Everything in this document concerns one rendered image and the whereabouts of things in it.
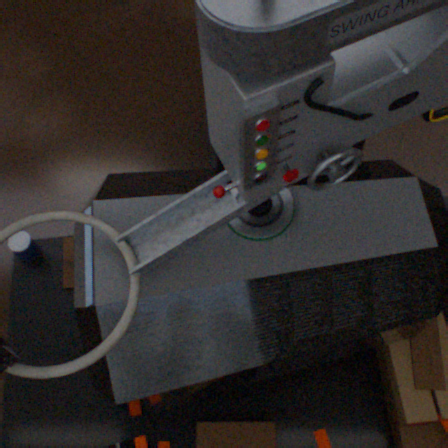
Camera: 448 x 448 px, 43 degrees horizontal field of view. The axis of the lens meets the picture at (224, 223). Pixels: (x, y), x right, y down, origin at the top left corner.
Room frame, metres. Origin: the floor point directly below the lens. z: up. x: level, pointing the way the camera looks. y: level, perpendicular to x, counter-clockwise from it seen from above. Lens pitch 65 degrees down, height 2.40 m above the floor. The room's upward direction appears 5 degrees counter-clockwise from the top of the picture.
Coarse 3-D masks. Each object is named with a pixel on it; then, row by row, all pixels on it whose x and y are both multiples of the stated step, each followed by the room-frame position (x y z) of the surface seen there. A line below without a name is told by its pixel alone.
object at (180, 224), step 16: (320, 160) 0.77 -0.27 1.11; (224, 176) 0.79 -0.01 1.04; (192, 192) 0.76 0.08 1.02; (208, 192) 0.77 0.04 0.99; (272, 192) 0.72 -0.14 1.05; (176, 208) 0.74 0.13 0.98; (192, 208) 0.74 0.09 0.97; (208, 208) 0.73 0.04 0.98; (224, 208) 0.72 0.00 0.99; (240, 208) 0.69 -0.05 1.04; (144, 224) 0.70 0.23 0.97; (160, 224) 0.71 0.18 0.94; (176, 224) 0.70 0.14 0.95; (192, 224) 0.69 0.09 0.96; (208, 224) 0.66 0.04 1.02; (224, 224) 0.67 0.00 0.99; (128, 240) 0.68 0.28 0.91; (144, 240) 0.67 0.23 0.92; (160, 240) 0.66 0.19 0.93; (176, 240) 0.65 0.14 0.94; (192, 240) 0.63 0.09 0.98; (144, 256) 0.62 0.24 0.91; (160, 256) 0.60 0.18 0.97; (144, 272) 0.58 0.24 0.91
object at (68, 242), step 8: (64, 240) 1.11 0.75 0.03; (72, 240) 1.11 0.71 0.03; (64, 248) 1.07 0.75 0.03; (72, 248) 1.07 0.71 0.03; (64, 256) 1.03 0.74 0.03; (72, 256) 1.03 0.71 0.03; (64, 264) 0.99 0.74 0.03; (72, 264) 0.99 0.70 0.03; (64, 272) 0.95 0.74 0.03; (72, 272) 0.95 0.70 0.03; (64, 280) 0.91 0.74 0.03; (72, 280) 0.91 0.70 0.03; (64, 288) 0.88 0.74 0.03
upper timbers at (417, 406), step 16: (384, 352) 0.45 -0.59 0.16; (400, 352) 0.42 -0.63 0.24; (400, 368) 0.37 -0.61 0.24; (400, 384) 0.31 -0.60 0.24; (400, 400) 0.25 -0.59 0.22; (416, 400) 0.25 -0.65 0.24; (432, 400) 0.24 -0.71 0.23; (400, 416) 0.20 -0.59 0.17; (416, 416) 0.19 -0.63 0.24; (432, 416) 0.19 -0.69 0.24
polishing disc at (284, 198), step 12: (288, 192) 0.81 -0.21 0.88; (276, 204) 0.77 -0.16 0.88; (288, 204) 0.77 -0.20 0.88; (240, 216) 0.74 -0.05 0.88; (252, 216) 0.74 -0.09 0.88; (264, 216) 0.74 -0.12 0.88; (276, 216) 0.73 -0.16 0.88; (288, 216) 0.73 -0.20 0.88; (240, 228) 0.70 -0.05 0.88; (252, 228) 0.70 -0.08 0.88; (264, 228) 0.70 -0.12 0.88; (276, 228) 0.69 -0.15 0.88
